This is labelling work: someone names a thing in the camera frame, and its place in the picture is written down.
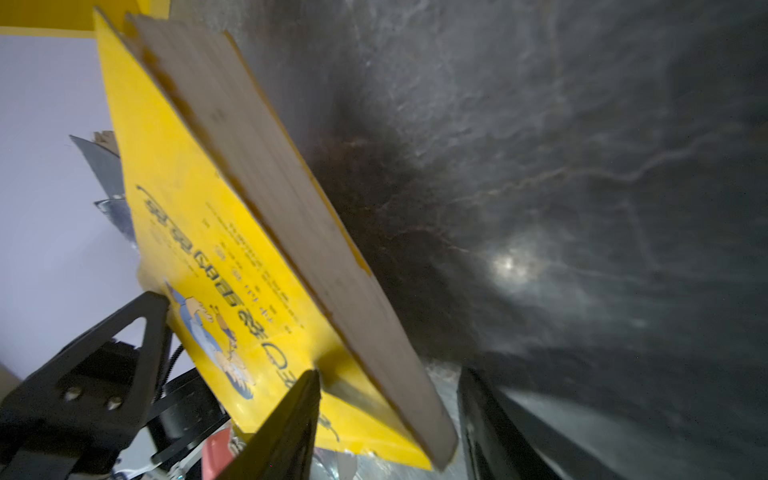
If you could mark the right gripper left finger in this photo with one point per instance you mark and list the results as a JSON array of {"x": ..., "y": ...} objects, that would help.
[{"x": 283, "y": 447}]

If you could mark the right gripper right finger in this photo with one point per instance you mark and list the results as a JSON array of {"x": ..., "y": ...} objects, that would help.
[{"x": 494, "y": 448}]

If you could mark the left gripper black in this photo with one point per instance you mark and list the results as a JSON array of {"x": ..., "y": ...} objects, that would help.
[{"x": 71, "y": 418}]

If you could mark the dark purple book red circle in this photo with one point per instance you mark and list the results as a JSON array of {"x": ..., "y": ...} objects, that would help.
[{"x": 102, "y": 155}]

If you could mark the yellow shelf with pink and blue boards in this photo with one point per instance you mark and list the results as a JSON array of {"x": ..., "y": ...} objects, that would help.
[{"x": 71, "y": 18}]

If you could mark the yellow cartoon cover book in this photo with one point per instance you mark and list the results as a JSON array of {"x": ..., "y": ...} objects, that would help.
[{"x": 264, "y": 281}]

